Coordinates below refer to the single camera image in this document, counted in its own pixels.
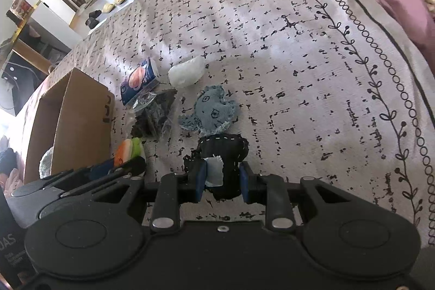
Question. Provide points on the pair of black slippers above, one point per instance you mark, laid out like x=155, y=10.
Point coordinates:
x=92, y=19

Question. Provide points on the clear bag with dark contents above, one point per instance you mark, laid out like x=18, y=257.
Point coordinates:
x=154, y=113

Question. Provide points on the orange and green plush toy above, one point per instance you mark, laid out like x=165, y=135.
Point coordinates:
x=127, y=150

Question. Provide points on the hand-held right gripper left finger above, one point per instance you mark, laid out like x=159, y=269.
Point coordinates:
x=200, y=179

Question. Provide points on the white soft pouch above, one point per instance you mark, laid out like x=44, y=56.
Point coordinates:
x=186, y=72

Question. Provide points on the blue and orange soft packet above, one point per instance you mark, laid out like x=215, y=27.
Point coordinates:
x=141, y=79

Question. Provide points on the cardboard box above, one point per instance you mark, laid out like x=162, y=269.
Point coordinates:
x=83, y=120

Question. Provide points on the patterned white bedspread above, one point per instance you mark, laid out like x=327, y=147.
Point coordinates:
x=272, y=55

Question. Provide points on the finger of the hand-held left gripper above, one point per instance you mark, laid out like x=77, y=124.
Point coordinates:
x=132, y=166
x=102, y=170

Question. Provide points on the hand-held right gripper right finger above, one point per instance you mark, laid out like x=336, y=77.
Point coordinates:
x=245, y=186

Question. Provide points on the red box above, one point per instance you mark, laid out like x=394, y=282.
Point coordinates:
x=21, y=7

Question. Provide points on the black cloth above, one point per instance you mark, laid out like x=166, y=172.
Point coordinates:
x=7, y=159

